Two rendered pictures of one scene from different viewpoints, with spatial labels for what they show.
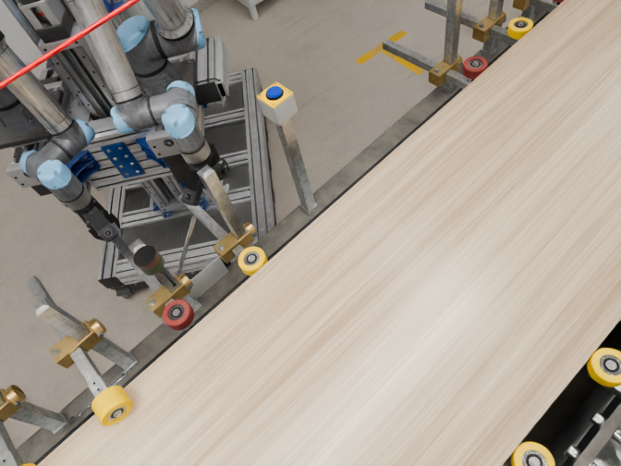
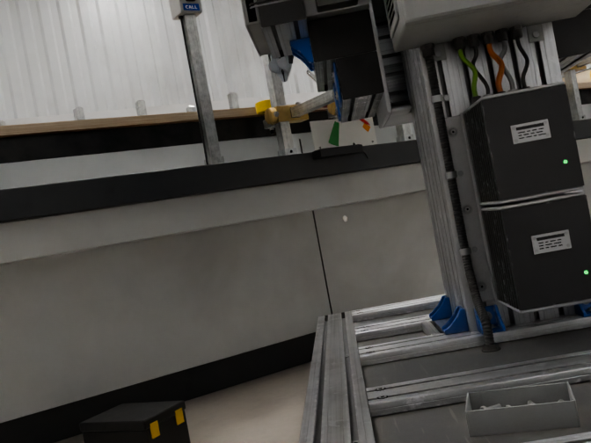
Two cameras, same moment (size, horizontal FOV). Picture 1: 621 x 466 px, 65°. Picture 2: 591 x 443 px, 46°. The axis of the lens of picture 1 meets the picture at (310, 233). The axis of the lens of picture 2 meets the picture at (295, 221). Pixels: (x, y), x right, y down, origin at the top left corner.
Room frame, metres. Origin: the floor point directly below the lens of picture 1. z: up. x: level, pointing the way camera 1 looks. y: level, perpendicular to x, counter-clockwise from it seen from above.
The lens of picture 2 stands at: (3.09, 0.00, 0.49)
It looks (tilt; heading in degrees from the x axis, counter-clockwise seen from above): 0 degrees down; 175
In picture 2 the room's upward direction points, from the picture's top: 10 degrees counter-clockwise
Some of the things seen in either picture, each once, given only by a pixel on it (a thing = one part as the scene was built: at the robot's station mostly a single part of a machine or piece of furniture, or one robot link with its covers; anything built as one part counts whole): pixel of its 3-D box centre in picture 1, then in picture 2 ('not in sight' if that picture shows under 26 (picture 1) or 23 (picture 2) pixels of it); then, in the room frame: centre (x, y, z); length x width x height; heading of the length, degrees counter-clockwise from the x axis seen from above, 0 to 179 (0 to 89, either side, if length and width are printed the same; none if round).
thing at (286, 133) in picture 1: (297, 166); (200, 90); (1.00, -0.03, 0.93); 0.05 x 0.04 x 0.45; 118
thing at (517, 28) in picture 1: (517, 37); not in sight; (1.32, -0.93, 0.85); 0.08 x 0.08 x 0.11
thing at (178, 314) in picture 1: (183, 319); not in sight; (0.66, 0.42, 0.85); 0.08 x 0.08 x 0.11
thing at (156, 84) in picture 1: (155, 74); not in sight; (1.44, 0.32, 1.09); 0.15 x 0.15 x 0.10
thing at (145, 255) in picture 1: (163, 275); not in sight; (0.72, 0.41, 1.00); 0.06 x 0.06 x 0.22; 28
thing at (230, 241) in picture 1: (236, 241); (286, 114); (0.87, 0.23, 0.83); 0.13 x 0.06 x 0.05; 118
